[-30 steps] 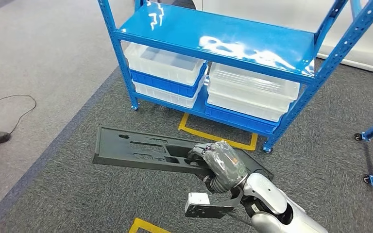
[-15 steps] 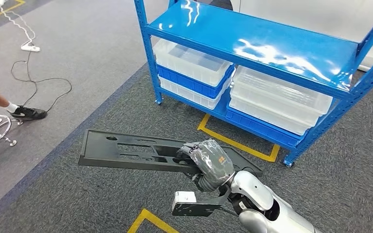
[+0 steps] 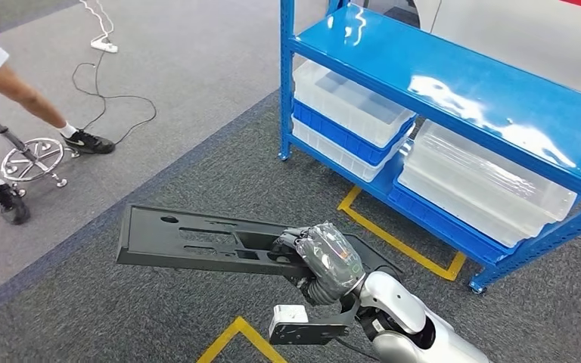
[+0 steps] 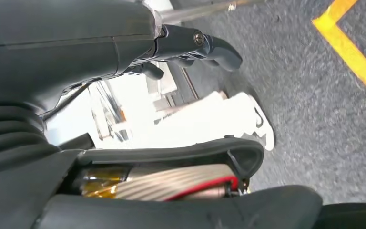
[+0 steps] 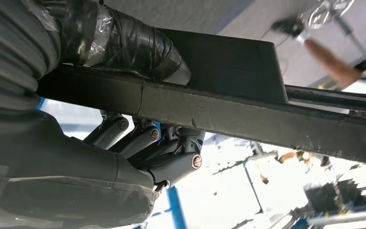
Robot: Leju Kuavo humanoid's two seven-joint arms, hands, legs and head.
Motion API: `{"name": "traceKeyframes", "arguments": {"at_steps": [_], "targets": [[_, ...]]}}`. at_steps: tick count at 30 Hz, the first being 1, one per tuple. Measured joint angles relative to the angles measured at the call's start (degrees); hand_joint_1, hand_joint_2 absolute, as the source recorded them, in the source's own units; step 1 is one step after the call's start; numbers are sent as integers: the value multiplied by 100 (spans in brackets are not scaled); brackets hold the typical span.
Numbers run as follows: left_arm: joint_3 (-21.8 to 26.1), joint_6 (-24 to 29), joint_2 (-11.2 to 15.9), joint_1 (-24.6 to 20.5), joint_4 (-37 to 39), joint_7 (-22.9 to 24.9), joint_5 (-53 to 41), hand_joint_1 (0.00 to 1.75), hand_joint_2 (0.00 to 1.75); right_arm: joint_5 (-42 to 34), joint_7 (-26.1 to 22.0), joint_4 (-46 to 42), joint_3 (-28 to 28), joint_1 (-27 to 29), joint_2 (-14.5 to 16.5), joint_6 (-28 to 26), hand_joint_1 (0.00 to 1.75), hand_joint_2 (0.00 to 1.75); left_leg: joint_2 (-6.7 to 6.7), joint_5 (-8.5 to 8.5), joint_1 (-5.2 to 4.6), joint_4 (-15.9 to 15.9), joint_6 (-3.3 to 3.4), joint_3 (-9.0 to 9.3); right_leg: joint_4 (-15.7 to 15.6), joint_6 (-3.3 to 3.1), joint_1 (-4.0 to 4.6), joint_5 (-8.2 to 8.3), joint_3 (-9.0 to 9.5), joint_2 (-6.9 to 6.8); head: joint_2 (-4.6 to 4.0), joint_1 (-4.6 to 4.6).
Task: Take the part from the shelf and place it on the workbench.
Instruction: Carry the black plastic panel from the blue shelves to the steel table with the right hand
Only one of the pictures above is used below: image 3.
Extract chrome swivel stool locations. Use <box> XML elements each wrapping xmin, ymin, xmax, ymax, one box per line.
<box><xmin>0</xmin><ymin>101</ymin><xmax>82</xmax><ymax>200</ymax></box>

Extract black floor cable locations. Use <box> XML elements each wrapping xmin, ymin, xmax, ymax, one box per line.
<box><xmin>71</xmin><ymin>50</ymin><xmax>158</xmax><ymax>147</ymax></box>

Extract clear plastic storage bin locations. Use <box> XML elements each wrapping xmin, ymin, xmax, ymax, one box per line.
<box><xmin>290</xmin><ymin>116</ymin><xmax>415</xmax><ymax>185</ymax></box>
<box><xmin>292</xmin><ymin>59</ymin><xmax>418</xmax><ymax>150</ymax></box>

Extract white power strip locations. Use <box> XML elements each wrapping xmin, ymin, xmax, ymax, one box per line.
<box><xmin>89</xmin><ymin>36</ymin><xmax>120</xmax><ymax>54</ymax></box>

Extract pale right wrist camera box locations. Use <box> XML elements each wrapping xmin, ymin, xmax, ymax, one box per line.
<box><xmin>268</xmin><ymin>295</ymin><xmax>362</xmax><ymax>347</ymax></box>

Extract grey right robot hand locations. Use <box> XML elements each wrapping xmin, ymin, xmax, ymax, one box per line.
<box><xmin>269</xmin><ymin>221</ymin><xmax>367</xmax><ymax>307</ymax></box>

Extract black plastic panel part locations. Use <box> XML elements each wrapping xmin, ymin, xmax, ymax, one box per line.
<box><xmin>115</xmin><ymin>203</ymin><xmax>405</xmax><ymax>282</ymax></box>

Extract nested clear plastic bins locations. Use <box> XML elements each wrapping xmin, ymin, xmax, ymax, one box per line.
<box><xmin>396</xmin><ymin>118</ymin><xmax>579</xmax><ymax>250</ymax></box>

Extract person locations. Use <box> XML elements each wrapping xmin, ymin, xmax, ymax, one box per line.
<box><xmin>0</xmin><ymin>0</ymin><xmax>117</xmax><ymax>226</ymax></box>

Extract white power cable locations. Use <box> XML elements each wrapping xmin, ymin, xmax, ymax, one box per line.
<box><xmin>77</xmin><ymin>0</ymin><xmax>117</xmax><ymax>46</ymax></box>

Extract white car with red stripe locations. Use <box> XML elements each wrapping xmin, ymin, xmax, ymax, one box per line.
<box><xmin>350</xmin><ymin>0</ymin><xmax>581</xmax><ymax>104</ymax></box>

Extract blue metal shelf rack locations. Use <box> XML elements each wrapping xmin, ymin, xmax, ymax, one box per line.
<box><xmin>277</xmin><ymin>0</ymin><xmax>581</xmax><ymax>296</ymax></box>

